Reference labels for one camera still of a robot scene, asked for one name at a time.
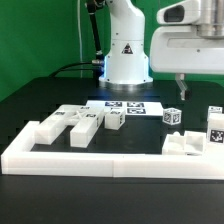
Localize white tagged cube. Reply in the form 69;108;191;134
207;106;223;121
162;108;182;125

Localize white tagged cube far right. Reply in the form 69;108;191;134
207;106;223;121

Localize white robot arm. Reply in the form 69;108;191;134
99;0;224;99

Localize white U-shaped fence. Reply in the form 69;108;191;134
1;121;224;180

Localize black cable bundle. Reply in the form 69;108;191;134
49;60;105;78

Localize white tag base sheet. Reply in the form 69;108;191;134
87;100;163;116

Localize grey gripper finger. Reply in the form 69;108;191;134
175;73;188;100

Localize white cable on wall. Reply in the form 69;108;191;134
77;0;84;79

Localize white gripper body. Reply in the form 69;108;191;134
150;0;224;75

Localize white H-shaped chair back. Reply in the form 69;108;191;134
35;105;104;148

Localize white chair seat part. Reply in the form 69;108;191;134
162;131;206;156

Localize black camera pole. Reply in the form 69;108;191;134
85;0;106;60

